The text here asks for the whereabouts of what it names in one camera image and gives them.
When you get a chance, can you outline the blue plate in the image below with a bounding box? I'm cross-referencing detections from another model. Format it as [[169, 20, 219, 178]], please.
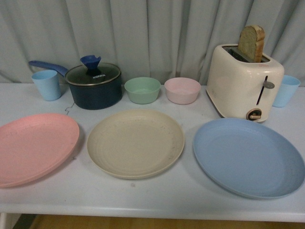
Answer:
[[193, 118, 305, 199]]

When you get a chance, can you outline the light blue cup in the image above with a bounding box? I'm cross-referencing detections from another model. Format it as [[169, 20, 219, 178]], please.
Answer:
[[31, 70, 61, 101], [273, 75, 301, 108]]

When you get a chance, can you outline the glass pot lid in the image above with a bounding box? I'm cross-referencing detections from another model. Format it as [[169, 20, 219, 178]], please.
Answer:
[[65, 55, 121, 86]]

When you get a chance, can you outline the dark blue saucepan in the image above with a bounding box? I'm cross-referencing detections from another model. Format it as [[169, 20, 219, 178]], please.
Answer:
[[29, 61, 122, 110]]

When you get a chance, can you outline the green bowl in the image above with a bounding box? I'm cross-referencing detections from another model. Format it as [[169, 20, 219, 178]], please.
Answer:
[[124, 77, 161, 104]]

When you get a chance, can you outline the cream toaster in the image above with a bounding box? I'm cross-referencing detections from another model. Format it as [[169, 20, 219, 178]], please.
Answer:
[[206, 44, 284, 122]]

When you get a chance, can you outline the left light blue cup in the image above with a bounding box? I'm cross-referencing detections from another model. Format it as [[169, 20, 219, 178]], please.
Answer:
[[31, 70, 61, 101]]

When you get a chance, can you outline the bread slice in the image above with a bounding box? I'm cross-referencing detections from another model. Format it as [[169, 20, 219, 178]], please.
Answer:
[[238, 25, 265, 62]]

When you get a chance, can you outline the right light blue cup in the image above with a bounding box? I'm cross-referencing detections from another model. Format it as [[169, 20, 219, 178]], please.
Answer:
[[273, 75, 301, 108]]

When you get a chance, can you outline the pink plate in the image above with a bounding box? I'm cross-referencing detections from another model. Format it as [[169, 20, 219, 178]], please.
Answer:
[[0, 113, 80, 188]]

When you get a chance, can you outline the grey curtain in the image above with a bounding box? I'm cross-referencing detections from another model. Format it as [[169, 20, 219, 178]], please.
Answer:
[[0, 0, 305, 84]]

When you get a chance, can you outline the beige plate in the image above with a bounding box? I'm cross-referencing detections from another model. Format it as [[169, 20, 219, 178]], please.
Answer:
[[87, 109, 185, 179]]

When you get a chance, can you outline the pink bowl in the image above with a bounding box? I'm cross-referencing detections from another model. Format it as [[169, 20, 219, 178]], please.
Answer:
[[164, 77, 201, 104]]

